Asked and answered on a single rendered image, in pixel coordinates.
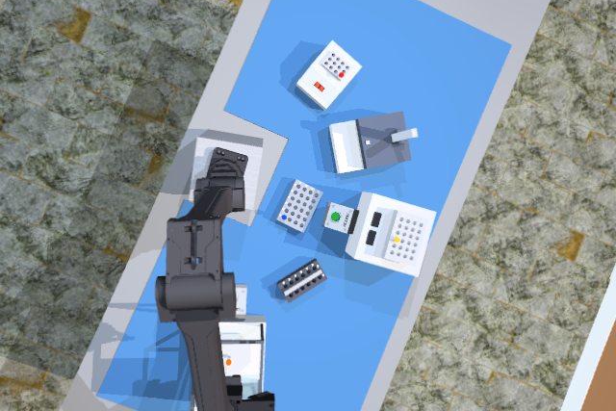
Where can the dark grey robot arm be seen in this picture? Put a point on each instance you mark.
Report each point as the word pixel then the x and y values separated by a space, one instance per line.
pixel 188 289

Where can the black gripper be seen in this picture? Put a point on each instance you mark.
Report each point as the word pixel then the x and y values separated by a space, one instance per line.
pixel 236 379

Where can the blue bench mat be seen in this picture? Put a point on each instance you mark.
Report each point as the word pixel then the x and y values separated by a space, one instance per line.
pixel 323 349

